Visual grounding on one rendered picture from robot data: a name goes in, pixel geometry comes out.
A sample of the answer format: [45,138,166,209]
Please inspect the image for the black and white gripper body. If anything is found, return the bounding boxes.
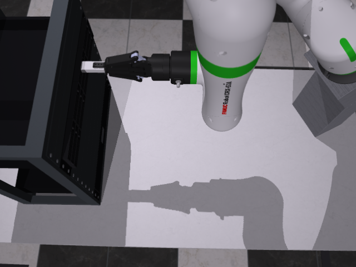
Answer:
[132,53,170,81]

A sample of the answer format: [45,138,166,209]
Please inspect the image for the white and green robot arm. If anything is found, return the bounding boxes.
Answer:
[169,0,356,132]

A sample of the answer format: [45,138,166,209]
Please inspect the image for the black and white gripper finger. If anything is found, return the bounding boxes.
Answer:
[82,70,145,82]
[81,51,146,72]

